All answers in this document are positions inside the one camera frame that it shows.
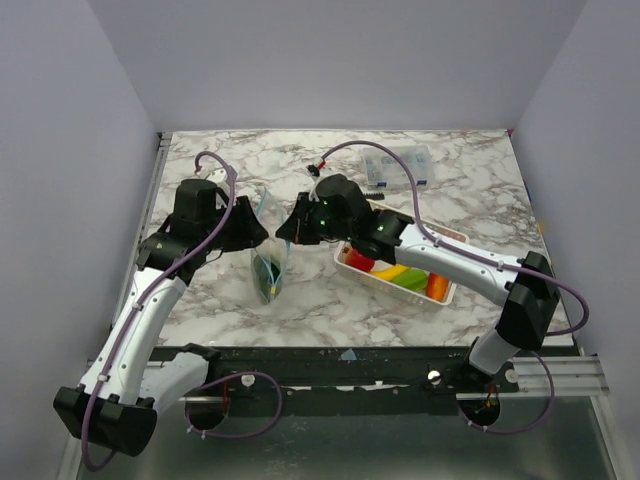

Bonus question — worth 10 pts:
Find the yellow toy banana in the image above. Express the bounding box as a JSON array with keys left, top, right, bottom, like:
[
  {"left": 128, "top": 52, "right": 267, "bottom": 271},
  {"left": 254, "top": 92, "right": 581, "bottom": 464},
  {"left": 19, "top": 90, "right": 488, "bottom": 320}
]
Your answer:
[{"left": 370, "top": 265, "right": 409, "bottom": 282}]

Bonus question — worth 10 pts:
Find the clear zip top bag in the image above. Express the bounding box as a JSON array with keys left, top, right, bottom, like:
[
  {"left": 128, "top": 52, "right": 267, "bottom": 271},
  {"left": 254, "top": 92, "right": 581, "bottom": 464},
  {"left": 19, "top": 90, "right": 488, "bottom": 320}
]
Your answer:
[{"left": 250, "top": 188, "right": 291, "bottom": 286}]

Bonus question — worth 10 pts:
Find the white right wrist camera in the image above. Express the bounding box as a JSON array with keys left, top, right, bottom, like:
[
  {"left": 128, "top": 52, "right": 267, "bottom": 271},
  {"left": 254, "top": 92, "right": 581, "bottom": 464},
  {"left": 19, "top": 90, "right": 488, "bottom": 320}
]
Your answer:
[{"left": 306, "top": 162, "right": 325, "bottom": 183}]

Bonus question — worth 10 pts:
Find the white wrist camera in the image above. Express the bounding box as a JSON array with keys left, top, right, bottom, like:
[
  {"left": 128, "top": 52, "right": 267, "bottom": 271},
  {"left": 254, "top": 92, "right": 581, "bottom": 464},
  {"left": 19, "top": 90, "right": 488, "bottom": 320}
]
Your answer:
[
  {"left": 306, "top": 162, "right": 325, "bottom": 183},
  {"left": 203, "top": 168, "right": 229, "bottom": 185}
]

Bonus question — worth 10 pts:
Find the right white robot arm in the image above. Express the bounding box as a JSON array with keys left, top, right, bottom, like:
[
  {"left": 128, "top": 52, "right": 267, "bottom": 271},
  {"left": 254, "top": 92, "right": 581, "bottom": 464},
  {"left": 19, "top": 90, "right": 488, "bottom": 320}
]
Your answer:
[{"left": 276, "top": 174, "right": 560, "bottom": 392}]

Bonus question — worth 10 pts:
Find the clear plastic screw box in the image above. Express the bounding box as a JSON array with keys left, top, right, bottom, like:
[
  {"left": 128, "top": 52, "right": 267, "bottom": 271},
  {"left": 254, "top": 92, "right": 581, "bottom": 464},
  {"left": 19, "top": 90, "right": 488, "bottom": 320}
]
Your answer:
[{"left": 361, "top": 145, "right": 435, "bottom": 189}]

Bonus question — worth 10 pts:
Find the green toy star fruit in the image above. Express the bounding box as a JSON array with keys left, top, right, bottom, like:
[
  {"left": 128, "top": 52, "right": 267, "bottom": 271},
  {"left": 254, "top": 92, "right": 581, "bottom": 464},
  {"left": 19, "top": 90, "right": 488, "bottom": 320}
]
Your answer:
[{"left": 392, "top": 269, "right": 429, "bottom": 291}]

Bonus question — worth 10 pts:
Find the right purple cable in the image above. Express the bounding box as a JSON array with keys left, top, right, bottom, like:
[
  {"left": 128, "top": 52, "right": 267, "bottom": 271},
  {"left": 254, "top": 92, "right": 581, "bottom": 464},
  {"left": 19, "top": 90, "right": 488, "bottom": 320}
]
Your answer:
[{"left": 319, "top": 140, "right": 591, "bottom": 435}]

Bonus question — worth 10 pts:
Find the green toy leafy vegetable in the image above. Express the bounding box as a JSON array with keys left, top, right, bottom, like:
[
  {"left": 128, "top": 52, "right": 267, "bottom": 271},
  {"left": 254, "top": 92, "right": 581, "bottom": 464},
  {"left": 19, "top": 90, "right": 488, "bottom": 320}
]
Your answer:
[{"left": 251, "top": 255, "right": 283, "bottom": 304}]

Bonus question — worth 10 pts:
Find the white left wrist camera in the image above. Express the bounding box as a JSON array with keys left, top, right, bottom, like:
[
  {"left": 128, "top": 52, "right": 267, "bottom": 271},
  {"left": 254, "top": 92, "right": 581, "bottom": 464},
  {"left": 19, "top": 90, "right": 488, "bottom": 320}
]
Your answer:
[{"left": 203, "top": 168, "right": 229, "bottom": 185}]

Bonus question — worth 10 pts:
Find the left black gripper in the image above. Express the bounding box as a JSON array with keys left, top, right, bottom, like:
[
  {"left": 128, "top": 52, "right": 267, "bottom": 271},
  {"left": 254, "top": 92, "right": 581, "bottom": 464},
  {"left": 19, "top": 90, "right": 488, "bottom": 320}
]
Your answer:
[{"left": 202, "top": 195, "right": 269, "bottom": 253}]

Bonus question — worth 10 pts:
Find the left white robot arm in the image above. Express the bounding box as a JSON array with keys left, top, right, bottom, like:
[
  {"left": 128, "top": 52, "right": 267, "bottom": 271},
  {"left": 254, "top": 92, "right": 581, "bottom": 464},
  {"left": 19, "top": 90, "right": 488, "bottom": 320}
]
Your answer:
[{"left": 53, "top": 178, "right": 268, "bottom": 457}]

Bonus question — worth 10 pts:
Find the red yellow toy apple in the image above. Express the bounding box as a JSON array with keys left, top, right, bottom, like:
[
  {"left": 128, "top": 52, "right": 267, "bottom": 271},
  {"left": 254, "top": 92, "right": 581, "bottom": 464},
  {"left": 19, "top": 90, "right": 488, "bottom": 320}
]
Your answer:
[{"left": 344, "top": 249, "right": 376, "bottom": 273}]

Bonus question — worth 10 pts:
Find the white perforated plastic basket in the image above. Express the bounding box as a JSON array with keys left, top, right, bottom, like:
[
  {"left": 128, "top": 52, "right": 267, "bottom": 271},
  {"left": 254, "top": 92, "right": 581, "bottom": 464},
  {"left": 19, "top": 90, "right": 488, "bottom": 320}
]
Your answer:
[{"left": 333, "top": 201, "right": 471, "bottom": 312}]

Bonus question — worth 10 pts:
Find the orange red toy fruit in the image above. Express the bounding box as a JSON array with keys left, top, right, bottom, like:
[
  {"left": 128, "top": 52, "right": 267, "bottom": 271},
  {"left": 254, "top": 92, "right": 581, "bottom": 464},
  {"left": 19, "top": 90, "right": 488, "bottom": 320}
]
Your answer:
[{"left": 425, "top": 273, "right": 449, "bottom": 303}]

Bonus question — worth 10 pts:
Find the black bit holder strip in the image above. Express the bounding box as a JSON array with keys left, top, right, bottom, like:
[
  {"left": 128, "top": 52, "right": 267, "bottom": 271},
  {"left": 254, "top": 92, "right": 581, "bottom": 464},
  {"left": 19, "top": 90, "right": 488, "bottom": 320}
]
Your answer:
[{"left": 364, "top": 190, "right": 385, "bottom": 201}]

